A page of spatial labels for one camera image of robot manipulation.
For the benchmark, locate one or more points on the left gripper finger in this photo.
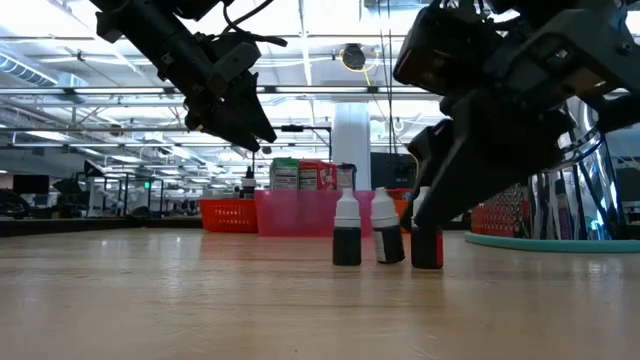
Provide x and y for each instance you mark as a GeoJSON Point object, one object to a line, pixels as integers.
{"type": "Point", "coordinates": [225, 131]}
{"type": "Point", "coordinates": [250, 115]}

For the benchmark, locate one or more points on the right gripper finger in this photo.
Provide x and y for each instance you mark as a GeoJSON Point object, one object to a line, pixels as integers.
{"type": "Point", "coordinates": [500, 145]}
{"type": "Point", "coordinates": [432, 145]}

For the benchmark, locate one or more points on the dark bottle black white top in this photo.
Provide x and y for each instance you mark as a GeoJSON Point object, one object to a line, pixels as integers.
{"type": "Point", "coordinates": [248, 190]}

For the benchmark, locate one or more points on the green mini cereal box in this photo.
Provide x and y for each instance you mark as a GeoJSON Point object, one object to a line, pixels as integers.
{"type": "Point", "coordinates": [285, 172]}

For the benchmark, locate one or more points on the red mini cereal box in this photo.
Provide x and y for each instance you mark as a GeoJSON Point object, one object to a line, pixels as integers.
{"type": "Point", "coordinates": [320, 175]}

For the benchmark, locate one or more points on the blue mini cereal box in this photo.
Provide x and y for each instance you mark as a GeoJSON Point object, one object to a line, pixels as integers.
{"type": "Point", "coordinates": [346, 177]}

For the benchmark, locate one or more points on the steel box grater teal trim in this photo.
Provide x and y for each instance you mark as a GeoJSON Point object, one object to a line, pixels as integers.
{"type": "Point", "coordinates": [600, 200]}

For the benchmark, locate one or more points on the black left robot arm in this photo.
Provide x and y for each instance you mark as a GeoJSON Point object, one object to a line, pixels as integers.
{"type": "Point", "coordinates": [140, 25]}

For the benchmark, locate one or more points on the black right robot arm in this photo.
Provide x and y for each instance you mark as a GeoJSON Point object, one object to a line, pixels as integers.
{"type": "Point", "coordinates": [550, 5]}

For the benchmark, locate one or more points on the round ceiling sensor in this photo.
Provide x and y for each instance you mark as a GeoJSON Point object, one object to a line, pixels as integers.
{"type": "Point", "coordinates": [397, 125]}

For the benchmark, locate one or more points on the black wide monitor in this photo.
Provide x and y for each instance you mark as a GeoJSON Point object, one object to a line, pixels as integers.
{"type": "Point", "coordinates": [390, 170]}

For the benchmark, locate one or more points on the orange plastic basket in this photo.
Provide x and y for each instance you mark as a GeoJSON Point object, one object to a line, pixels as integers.
{"type": "Point", "coordinates": [400, 206]}

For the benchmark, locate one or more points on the white column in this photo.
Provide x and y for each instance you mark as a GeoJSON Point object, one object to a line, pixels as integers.
{"type": "Point", "coordinates": [352, 140]}

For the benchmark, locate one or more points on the red plastic basket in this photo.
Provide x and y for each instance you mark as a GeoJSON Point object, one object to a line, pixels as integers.
{"type": "Point", "coordinates": [227, 215]}

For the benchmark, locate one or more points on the pink plastic bin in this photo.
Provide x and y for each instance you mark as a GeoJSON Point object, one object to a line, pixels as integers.
{"type": "Point", "coordinates": [300, 215]}

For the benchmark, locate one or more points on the black round ceiling device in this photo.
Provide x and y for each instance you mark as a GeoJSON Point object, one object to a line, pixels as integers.
{"type": "Point", "coordinates": [354, 57]}

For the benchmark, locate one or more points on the small black monitor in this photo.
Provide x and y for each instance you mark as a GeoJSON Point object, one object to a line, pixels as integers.
{"type": "Point", "coordinates": [31, 185]}

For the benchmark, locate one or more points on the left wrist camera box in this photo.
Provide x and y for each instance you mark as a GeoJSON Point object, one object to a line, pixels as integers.
{"type": "Point", "coordinates": [235, 60]}

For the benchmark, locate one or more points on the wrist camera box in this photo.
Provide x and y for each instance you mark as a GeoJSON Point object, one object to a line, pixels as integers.
{"type": "Point", "coordinates": [445, 50]}
{"type": "Point", "coordinates": [235, 60]}

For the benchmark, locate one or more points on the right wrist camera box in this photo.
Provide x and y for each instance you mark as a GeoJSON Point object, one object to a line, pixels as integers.
{"type": "Point", "coordinates": [445, 50]}

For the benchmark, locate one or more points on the black workstation frame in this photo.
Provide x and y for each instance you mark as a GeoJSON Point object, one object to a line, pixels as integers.
{"type": "Point", "coordinates": [92, 169]}

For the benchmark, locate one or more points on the silver ceiling duct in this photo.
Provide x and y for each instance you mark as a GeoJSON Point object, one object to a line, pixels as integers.
{"type": "Point", "coordinates": [30, 72]}

